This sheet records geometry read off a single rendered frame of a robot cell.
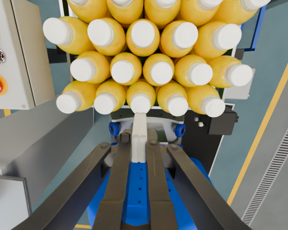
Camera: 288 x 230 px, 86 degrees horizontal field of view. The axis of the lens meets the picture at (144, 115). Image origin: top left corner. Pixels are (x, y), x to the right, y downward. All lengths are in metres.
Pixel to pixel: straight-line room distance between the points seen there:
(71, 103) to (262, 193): 2.39
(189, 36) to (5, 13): 0.30
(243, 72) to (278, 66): 1.48
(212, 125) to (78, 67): 0.36
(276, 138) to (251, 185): 0.62
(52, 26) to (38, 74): 0.12
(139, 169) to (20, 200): 0.43
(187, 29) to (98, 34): 0.15
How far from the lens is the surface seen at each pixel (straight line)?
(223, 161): 1.95
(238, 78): 0.34
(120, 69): 0.29
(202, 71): 0.30
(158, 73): 0.29
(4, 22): 0.37
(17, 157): 0.74
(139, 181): 0.38
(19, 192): 0.68
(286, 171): 2.44
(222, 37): 0.32
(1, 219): 0.81
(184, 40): 0.29
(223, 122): 0.47
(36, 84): 0.40
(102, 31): 0.29
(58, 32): 0.32
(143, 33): 0.29
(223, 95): 0.47
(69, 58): 0.45
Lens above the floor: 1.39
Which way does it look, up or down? 69 degrees down
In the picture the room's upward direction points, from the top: 180 degrees clockwise
